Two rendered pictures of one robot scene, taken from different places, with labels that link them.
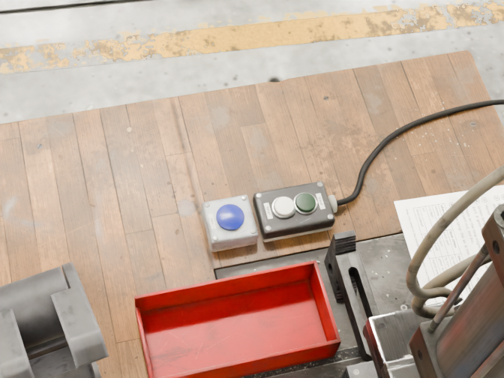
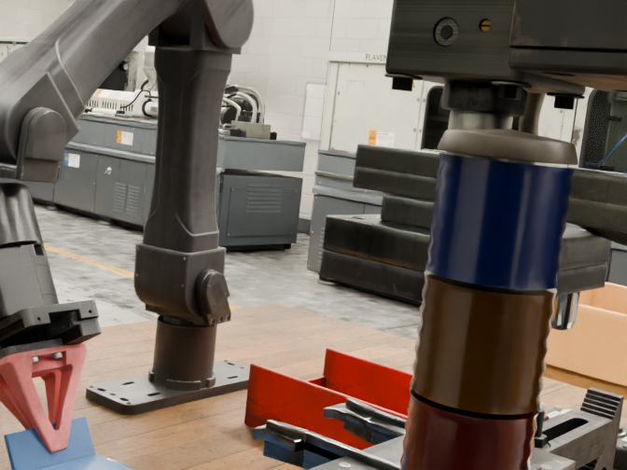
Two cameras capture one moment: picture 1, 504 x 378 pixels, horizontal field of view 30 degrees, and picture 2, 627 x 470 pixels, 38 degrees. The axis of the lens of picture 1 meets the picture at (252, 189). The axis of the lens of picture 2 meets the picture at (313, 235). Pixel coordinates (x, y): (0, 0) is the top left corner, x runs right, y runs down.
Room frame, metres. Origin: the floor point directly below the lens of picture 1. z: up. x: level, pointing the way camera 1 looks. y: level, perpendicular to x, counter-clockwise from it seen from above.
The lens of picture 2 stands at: (-0.02, -0.67, 1.20)
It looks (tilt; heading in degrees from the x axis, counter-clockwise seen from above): 7 degrees down; 61
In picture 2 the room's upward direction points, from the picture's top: 6 degrees clockwise
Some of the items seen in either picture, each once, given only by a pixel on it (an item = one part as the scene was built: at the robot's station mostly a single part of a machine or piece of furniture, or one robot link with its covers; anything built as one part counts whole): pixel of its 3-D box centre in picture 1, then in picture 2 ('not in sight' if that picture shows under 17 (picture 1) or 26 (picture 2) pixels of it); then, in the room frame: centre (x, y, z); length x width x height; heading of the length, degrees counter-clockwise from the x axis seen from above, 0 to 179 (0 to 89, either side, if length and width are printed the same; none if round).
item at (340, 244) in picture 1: (345, 266); (585, 449); (0.56, -0.14, 0.95); 0.06 x 0.03 x 0.09; 22
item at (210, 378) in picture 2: not in sight; (184, 352); (0.33, 0.20, 0.94); 0.20 x 0.07 x 0.08; 22
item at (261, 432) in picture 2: not in sight; (303, 444); (0.28, -0.16, 0.98); 0.07 x 0.02 x 0.01; 112
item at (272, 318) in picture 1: (235, 326); (390, 420); (0.45, -0.01, 0.93); 0.25 x 0.12 x 0.06; 112
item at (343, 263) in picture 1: (360, 310); (550, 461); (0.50, -0.17, 0.95); 0.15 x 0.03 x 0.10; 22
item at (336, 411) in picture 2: not in sight; (371, 422); (0.35, -0.13, 0.98); 0.07 x 0.02 x 0.01; 112
